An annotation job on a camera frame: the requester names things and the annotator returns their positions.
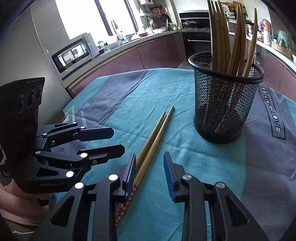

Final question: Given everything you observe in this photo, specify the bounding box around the black mesh utensil cup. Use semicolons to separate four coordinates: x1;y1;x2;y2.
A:
188;52;263;144

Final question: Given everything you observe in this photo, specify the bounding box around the white microwave oven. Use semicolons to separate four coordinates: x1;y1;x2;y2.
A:
51;33;99;77

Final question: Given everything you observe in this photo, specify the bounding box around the pink thermos jug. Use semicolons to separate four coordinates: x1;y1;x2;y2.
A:
261;19;272;35

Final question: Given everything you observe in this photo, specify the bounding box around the black built-in oven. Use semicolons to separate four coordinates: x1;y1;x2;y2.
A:
182;29;211;60

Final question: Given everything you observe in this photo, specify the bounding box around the pink sleeve left forearm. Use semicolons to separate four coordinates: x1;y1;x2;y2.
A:
1;180;49;226

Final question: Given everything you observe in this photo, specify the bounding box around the person's left hand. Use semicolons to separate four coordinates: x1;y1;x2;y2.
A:
35;193;55;206

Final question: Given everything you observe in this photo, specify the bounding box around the black camera box left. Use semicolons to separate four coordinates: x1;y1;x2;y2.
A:
1;77;45;160

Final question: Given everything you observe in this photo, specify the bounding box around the teal dome food cover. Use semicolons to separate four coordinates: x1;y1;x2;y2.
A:
277;30;295;51

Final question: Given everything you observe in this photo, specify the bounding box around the black range hood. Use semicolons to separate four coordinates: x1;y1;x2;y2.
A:
179;10;210;30

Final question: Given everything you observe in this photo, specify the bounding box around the teal grey tablecloth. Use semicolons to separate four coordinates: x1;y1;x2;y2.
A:
64;68;295;240

